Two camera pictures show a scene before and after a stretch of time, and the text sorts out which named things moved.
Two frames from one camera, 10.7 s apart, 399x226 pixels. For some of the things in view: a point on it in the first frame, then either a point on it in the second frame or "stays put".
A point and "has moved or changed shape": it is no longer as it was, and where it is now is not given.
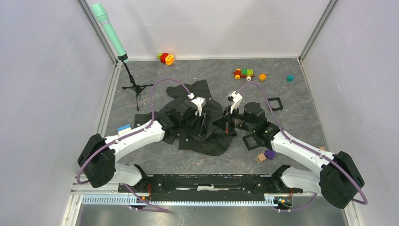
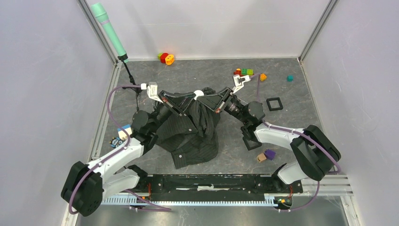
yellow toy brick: (262, 76) stays put
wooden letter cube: (261, 157) stays put
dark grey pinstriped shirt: (216, 141) has moved or changed shape
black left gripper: (200, 121) to (177, 102)
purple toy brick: (269, 154) stays put
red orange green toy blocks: (165, 58) stays put
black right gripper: (224, 123) to (216, 102)
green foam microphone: (100, 14) stays put
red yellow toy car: (244, 72) stays put
